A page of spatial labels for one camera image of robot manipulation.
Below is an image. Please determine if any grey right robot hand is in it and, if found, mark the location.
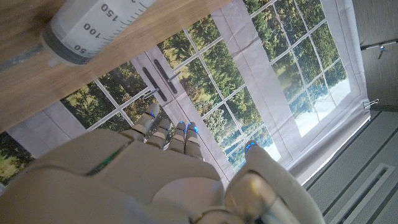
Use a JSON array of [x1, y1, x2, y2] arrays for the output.
[[0, 103, 326, 224]]

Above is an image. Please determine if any large clear plastic syringe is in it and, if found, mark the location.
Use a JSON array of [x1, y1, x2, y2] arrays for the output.
[[40, 0, 156, 68]]

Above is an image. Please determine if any printed window backdrop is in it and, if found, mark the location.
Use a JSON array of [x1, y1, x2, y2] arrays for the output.
[[0, 0, 373, 187]]

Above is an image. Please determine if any wooden table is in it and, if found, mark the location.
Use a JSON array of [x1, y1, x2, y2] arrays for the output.
[[0, 0, 233, 133]]

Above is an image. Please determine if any metal binder clip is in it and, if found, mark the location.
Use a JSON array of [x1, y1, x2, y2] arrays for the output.
[[363, 98, 380, 110]]

